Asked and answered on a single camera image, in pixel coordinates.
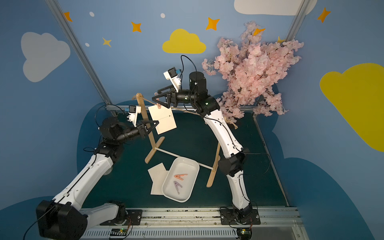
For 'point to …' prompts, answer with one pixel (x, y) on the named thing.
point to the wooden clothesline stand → (213, 169)
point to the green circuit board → (118, 232)
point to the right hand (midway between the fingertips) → (159, 94)
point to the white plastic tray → (177, 166)
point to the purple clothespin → (176, 184)
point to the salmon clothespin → (178, 176)
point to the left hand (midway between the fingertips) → (158, 120)
